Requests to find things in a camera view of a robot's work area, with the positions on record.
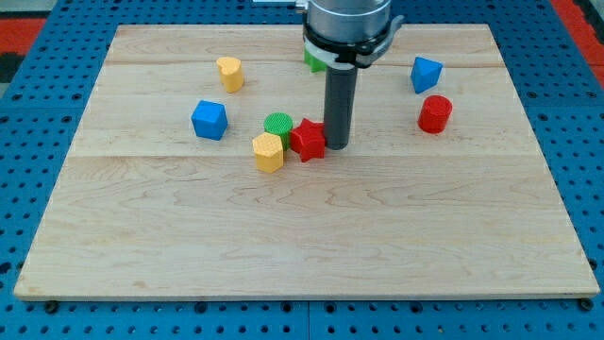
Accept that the wooden board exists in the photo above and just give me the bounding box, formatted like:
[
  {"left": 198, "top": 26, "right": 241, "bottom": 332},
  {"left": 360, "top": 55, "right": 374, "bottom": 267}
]
[{"left": 14, "top": 25, "right": 599, "bottom": 301}]

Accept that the red star block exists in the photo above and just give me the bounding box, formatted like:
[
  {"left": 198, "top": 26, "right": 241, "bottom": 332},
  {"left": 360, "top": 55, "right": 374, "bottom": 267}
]
[{"left": 290, "top": 118, "right": 326, "bottom": 162}]

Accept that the yellow hexagon block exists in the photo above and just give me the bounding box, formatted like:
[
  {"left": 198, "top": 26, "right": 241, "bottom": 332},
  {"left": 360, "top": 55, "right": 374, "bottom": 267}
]
[{"left": 252, "top": 132, "right": 284, "bottom": 173}]

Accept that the green cylinder block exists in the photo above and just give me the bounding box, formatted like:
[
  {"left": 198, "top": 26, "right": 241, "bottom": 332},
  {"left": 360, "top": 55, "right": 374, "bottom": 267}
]
[{"left": 263, "top": 112, "right": 294, "bottom": 151}]

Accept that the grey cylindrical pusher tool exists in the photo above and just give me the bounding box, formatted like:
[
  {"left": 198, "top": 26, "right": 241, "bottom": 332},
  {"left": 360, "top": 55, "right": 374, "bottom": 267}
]
[{"left": 324, "top": 67, "right": 358, "bottom": 150}]

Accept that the green star block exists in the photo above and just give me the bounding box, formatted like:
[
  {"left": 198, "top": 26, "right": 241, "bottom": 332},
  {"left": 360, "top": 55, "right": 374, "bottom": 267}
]
[{"left": 304, "top": 49, "right": 327, "bottom": 73}]

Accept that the blue cube block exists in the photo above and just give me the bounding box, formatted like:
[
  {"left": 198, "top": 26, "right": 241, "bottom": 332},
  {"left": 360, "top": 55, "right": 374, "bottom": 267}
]
[{"left": 191, "top": 100, "right": 228, "bottom": 141}]

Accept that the yellow heart block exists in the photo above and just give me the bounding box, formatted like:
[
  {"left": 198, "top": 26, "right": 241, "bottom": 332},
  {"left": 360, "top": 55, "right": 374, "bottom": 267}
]
[{"left": 216, "top": 57, "right": 244, "bottom": 94}]

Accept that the red cylinder block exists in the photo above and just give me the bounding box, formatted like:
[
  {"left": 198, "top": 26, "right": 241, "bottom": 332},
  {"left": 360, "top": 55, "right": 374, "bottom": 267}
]
[{"left": 417, "top": 94, "right": 453, "bottom": 134}]

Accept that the blue triangle block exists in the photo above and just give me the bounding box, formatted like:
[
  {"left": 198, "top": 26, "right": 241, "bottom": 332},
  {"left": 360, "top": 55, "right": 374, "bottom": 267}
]
[{"left": 411, "top": 57, "right": 444, "bottom": 94}]

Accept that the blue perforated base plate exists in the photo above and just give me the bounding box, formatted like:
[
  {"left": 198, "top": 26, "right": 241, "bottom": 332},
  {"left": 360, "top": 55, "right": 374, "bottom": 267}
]
[{"left": 1, "top": 0, "right": 603, "bottom": 339}]

